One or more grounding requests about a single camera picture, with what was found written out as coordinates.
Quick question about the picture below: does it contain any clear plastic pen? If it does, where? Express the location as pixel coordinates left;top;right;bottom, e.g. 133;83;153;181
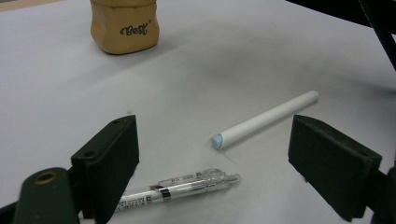
114;167;242;214

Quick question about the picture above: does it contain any light wooden table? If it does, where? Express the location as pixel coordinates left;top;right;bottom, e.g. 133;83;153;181
0;0;64;13

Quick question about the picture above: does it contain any black metal stand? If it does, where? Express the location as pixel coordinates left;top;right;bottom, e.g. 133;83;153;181
357;0;396;73

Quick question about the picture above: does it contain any white pen with blue end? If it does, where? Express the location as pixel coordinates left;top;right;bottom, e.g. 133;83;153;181
210;90;321;151

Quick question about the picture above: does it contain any tan pen holder pouch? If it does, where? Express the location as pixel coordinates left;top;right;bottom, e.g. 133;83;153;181
89;0;161;56

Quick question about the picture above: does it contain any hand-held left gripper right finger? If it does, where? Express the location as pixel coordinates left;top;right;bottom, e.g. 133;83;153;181
287;114;384;223

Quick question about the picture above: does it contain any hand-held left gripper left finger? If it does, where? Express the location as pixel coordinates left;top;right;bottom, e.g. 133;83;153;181
70;114;141;224

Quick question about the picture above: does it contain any black curtain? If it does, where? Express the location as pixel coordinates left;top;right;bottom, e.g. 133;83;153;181
285;0;396;30

